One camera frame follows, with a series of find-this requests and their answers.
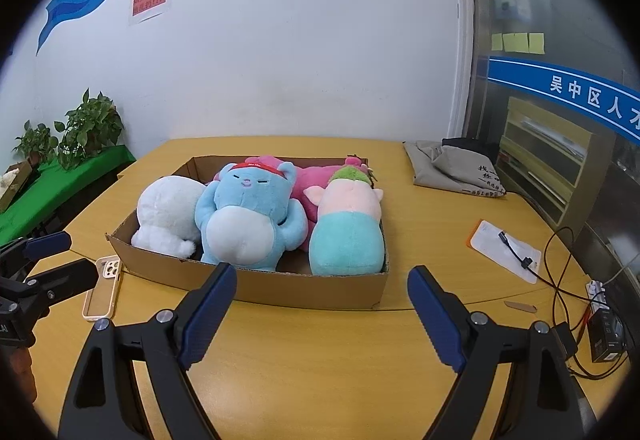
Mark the yellow sticky note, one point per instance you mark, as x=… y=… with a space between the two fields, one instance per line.
x=497 y=42
x=536 y=43
x=515 y=43

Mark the phone in beige case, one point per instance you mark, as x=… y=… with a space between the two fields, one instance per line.
x=100 y=295

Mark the white packet with orange edge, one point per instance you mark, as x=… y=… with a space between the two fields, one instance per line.
x=492 y=240

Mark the white plush toy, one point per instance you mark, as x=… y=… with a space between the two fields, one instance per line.
x=165 y=210

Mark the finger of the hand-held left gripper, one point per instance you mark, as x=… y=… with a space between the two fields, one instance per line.
x=47 y=244
x=70 y=275

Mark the large potted green plant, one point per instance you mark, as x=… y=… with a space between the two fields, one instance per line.
x=92 y=125

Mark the black power adapter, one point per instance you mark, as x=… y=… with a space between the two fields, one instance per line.
x=564 y=340

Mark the black box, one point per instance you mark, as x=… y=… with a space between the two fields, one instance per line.
x=607 y=337

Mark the small potted green plant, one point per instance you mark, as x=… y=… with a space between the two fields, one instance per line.
x=35 y=143

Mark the teal and pink plush toy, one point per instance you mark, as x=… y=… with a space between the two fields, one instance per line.
x=345 y=240

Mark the cardboard strip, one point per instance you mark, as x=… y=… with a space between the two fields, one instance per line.
x=520 y=306

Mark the green tablecloth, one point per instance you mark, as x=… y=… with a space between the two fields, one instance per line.
x=50 y=190

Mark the white power strip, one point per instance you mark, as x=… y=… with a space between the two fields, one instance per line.
x=595 y=292

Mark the yellow shelf unit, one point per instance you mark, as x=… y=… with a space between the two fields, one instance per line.
x=550 y=130

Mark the blue plush toy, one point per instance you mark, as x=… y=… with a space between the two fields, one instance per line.
x=245 y=230

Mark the red wall sign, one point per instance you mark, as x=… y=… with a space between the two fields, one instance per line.
x=149 y=3

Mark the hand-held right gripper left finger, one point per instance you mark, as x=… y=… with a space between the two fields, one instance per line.
x=207 y=315

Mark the blue banner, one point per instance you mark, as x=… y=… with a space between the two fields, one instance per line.
x=575 y=90

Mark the cardboard box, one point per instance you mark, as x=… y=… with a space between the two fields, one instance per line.
x=310 y=290

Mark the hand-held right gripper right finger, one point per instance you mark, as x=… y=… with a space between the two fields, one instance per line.
x=435 y=320

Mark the beige canvas bag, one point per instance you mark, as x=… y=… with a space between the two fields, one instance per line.
x=430 y=170

